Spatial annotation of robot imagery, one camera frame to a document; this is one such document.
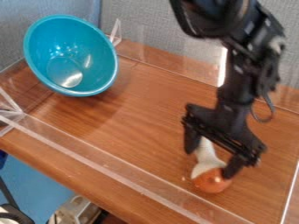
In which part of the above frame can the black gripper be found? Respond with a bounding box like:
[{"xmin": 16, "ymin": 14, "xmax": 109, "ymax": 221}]
[{"xmin": 181, "ymin": 103, "xmax": 266, "ymax": 179}]

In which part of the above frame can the brown and white toy mushroom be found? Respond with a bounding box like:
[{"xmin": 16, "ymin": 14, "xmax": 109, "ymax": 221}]
[{"xmin": 190, "ymin": 137, "xmax": 230, "ymax": 193}]

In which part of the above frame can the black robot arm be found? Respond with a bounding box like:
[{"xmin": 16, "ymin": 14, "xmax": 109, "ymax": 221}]
[{"xmin": 169, "ymin": 0, "xmax": 285, "ymax": 179}]

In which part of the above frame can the blue plastic bowl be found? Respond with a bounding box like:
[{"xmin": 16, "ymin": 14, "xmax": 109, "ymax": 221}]
[{"xmin": 22, "ymin": 14, "xmax": 118, "ymax": 97}]

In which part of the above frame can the clear acrylic barrier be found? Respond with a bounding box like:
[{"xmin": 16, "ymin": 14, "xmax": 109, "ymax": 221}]
[{"xmin": 0, "ymin": 17, "xmax": 299, "ymax": 224}]

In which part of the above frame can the grey box under table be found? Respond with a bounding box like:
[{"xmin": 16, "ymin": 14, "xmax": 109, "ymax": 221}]
[{"xmin": 46, "ymin": 195, "xmax": 101, "ymax": 224}]

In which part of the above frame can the black and white chair part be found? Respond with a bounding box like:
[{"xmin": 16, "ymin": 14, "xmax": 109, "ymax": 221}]
[{"xmin": 0, "ymin": 177, "xmax": 34, "ymax": 224}]

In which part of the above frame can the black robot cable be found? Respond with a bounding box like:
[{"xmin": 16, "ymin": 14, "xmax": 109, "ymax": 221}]
[{"xmin": 248, "ymin": 87, "xmax": 276, "ymax": 123}]

